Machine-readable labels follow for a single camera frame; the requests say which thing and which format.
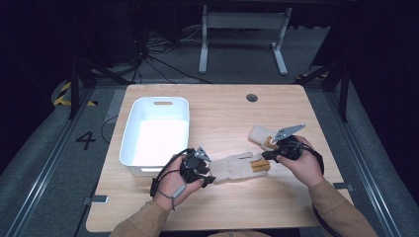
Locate person's left hand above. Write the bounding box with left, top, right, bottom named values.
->
left=152, top=154, right=206, bottom=212

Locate beige glove with orange fingers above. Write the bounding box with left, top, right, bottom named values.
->
left=248, top=125, right=279, bottom=151
left=209, top=151, right=272, bottom=184

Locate grey floor rail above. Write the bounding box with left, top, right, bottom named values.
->
left=3, top=88, right=96, bottom=237
left=324, top=91, right=403, bottom=237

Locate bundle of black floor cables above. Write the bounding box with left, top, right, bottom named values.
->
left=130, top=25, right=212, bottom=85

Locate white plastic bin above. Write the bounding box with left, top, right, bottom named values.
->
left=119, top=96, right=191, bottom=178

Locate black metal stand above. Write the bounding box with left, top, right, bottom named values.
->
left=66, top=54, right=133, bottom=120
left=293, top=60, right=352, bottom=123

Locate grey wrist strap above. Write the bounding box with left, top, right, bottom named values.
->
left=156, top=183, right=188, bottom=212

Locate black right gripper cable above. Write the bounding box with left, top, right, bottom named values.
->
left=294, top=140, right=345, bottom=237

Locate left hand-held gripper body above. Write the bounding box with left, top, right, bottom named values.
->
left=179, top=146, right=212, bottom=184

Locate thin black floor cable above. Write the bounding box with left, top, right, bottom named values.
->
left=100, top=114, right=120, bottom=145

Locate person's right hand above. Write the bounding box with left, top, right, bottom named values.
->
left=276, top=134, right=326, bottom=189

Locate grey metal desk frame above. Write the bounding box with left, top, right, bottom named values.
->
left=198, top=4, right=293, bottom=77

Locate person's tan clothing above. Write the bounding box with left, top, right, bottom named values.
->
left=207, top=230, right=272, bottom=237

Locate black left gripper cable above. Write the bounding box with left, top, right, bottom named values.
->
left=149, top=147, right=196, bottom=198

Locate metal table bracket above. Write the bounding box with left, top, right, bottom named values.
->
left=332, top=182, right=356, bottom=193
left=81, top=195, right=110, bottom=206

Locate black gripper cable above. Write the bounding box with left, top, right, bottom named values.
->
left=149, top=147, right=196, bottom=198
left=294, top=140, right=345, bottom=237

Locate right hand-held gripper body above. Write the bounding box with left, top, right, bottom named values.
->
left=272, top=122, right=306, bottom=162

